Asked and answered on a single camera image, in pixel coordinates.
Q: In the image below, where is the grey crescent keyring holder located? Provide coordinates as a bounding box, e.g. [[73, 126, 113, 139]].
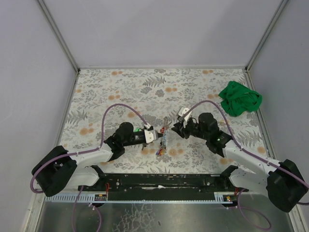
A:
[[157, 116, 170, 156]]

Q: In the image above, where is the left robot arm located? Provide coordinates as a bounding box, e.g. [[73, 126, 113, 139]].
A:
[[31, 122, 163, 197]]

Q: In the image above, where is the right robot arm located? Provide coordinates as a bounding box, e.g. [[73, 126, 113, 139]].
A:
[[172, 108, 309, 213]]

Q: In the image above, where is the yellow tagged key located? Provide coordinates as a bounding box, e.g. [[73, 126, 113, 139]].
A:
[[141, 143, 147, 151]]

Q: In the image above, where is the floral table mat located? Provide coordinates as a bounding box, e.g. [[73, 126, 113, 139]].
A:
[[60, 69, 268, 174]]

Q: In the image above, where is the green crumpled cloth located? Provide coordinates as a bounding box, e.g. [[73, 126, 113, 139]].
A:
[[219, 81, 263, 117]]

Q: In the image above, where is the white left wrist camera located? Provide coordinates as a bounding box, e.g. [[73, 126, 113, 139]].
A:
[[144, 123, 157, 144]]

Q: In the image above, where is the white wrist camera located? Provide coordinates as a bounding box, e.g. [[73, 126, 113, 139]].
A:
[[178, 107, 191, 128], [144, 123, 157, 144]]

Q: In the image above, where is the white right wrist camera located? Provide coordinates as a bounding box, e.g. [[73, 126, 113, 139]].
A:
[[178, 107, 191, 128]]

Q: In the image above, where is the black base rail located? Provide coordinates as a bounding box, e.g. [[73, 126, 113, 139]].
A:
[[78, 174, 237, 202]]

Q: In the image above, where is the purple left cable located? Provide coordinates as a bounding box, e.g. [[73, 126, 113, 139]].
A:
[[30, 103, 149, 232]]

